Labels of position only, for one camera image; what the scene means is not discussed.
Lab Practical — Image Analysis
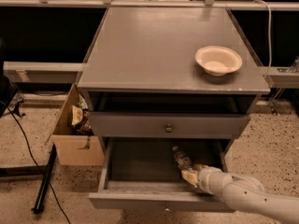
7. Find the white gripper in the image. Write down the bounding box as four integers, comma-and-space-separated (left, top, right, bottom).
181, 163, 233, 194

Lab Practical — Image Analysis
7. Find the clear plastic water bottle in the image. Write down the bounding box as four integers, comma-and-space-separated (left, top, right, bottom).
172, 146, 192, 171

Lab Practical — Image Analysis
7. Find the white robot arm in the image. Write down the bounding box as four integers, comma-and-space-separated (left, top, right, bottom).
181, 164, 299, 224

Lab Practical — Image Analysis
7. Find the round drawer knob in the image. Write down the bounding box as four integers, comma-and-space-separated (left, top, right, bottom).
165, 124, 173, 133

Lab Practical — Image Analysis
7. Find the grey open lower drawer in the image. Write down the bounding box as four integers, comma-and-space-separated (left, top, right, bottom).
89, 138, 233, 213

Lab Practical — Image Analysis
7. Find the grey wooden drawer cabinet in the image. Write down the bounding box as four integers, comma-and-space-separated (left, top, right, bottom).
77, 7, 271, 154

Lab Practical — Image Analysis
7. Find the grey upper drawer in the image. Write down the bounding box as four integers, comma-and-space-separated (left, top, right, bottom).
88, 112, 250, 139

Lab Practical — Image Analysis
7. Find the white paper bowl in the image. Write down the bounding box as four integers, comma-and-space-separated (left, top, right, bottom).
195, 46, 243, 77

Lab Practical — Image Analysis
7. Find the snack bag in box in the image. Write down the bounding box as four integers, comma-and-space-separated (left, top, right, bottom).
72, 105, 84, 126

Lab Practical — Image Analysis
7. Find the cardboard box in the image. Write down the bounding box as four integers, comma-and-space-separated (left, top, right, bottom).
51, 84, 105, 166

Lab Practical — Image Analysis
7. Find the black metal stand leg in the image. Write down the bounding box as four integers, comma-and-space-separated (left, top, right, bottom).
32, 146, 57, 215

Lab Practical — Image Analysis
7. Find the white hanging cable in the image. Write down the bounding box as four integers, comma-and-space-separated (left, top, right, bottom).
253, 0, 273, 78

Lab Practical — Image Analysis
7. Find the black cable on floor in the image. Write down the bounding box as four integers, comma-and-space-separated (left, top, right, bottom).
0, 100, 73, 224

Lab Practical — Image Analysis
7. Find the metal rail frame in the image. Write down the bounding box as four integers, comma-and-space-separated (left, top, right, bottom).
4, 62, 83, 83

